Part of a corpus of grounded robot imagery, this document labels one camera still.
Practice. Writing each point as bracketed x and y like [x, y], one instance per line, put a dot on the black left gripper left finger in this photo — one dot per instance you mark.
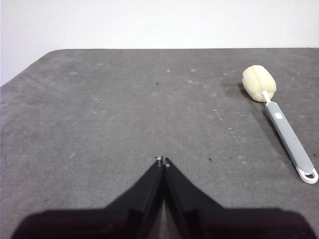
[129, 214]

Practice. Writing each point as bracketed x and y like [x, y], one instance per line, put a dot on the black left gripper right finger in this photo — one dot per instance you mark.
[199, 219]

